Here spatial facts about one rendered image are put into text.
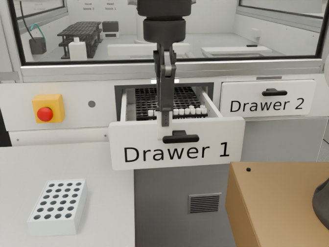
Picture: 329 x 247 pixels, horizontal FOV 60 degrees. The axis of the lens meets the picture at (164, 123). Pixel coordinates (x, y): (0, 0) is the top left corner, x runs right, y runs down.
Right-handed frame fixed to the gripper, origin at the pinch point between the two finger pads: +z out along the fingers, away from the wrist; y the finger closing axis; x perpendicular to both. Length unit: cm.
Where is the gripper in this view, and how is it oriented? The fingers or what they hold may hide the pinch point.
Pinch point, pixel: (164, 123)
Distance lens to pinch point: 58.0
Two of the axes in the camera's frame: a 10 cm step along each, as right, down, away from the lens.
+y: 1.1, 4.2, -9.0
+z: 0.0, 9.1, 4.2
